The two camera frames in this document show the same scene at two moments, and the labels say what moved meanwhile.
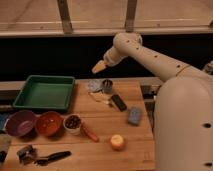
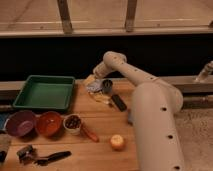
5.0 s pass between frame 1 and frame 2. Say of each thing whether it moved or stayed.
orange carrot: stayed
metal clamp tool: stayed
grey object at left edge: stayed
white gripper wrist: moved
